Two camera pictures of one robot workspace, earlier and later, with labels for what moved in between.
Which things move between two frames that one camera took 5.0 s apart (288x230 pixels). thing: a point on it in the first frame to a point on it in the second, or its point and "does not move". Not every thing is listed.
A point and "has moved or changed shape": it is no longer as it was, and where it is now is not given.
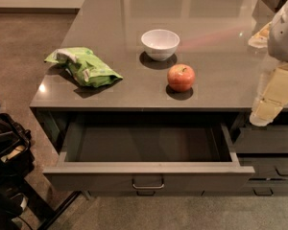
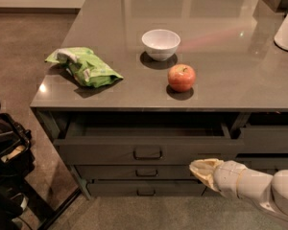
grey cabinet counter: (151, 92) does not move
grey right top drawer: (267, 139) does not move
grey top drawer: (194, 156) has moved or changed shape
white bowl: (160, 44) does not move
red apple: (180, 78) does not move
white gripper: (284, 35) to (226, 176)
